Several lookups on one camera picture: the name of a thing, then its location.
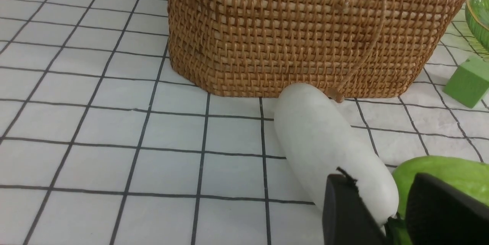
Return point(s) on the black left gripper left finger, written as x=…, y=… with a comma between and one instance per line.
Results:
x=346, y=220

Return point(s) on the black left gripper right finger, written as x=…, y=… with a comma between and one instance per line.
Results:
x=440, y=214

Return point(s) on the green leafy vegetable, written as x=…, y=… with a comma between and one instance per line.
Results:
x=468, y=176

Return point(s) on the white radish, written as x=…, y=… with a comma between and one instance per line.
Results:
x=316, y=140

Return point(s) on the green foam cube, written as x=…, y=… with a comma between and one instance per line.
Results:
x=469, y=83

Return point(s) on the woven rattan basket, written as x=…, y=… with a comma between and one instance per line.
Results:
x=345, y=48

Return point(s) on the green glass leaf plate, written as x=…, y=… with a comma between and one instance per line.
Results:
x=477, y=18

